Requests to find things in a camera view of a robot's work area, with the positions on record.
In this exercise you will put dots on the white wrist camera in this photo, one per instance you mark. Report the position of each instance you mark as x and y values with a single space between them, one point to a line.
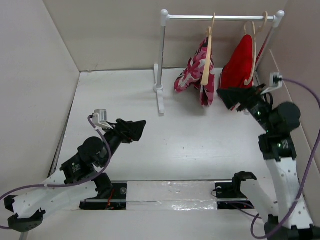
275 82
99 119

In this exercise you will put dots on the red shorts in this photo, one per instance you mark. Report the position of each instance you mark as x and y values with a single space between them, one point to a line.
235 77

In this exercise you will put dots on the white clothes rack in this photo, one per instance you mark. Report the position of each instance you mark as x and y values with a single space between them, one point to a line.
166 17

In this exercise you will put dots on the beige wooden hanger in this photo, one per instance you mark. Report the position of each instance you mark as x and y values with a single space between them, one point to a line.
207 64

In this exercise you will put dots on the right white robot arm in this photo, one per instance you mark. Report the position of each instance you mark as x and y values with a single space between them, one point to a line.
288 218

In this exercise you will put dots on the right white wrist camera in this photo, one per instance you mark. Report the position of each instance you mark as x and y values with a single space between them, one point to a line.
275 82

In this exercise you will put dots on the beige hanger with red garment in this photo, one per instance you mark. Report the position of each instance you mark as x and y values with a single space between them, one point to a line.
255 31

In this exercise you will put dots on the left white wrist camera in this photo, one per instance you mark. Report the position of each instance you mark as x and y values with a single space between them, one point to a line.
99 119

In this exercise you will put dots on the pink camouflage trousers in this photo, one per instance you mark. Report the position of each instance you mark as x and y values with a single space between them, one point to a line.
193 74

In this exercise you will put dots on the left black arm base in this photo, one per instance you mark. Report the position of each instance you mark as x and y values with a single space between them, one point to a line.
112 195

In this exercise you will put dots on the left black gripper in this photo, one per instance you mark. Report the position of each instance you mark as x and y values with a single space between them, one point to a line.
129 131

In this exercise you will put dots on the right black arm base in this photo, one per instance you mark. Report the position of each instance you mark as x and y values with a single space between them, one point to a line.
228 192

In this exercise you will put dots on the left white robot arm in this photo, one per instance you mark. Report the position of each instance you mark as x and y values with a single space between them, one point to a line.
81 177

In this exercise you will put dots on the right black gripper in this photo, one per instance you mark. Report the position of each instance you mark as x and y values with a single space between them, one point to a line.
244 95

